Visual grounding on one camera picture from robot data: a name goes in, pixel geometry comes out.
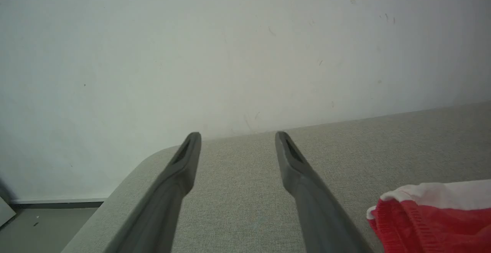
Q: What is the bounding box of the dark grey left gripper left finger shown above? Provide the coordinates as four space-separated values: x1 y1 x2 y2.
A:
104 132 202 253

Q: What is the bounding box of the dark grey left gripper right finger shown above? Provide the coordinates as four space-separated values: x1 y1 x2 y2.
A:
275 131 374 253

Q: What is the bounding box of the red sports jersey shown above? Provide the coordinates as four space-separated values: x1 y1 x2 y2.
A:
366 179 491 253

